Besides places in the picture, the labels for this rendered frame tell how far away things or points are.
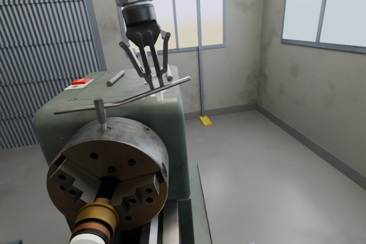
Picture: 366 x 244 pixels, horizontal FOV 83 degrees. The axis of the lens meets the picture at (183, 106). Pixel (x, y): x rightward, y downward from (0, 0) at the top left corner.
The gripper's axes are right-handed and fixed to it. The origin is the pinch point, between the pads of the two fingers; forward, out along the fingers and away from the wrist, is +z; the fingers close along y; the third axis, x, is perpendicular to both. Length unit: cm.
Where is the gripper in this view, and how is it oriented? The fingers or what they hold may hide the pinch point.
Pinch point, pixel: (157, 88)
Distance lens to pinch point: 56.1
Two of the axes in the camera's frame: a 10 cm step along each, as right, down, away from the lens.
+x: -0.6, -3.8, 9.2
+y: 9.8, -1.9, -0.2
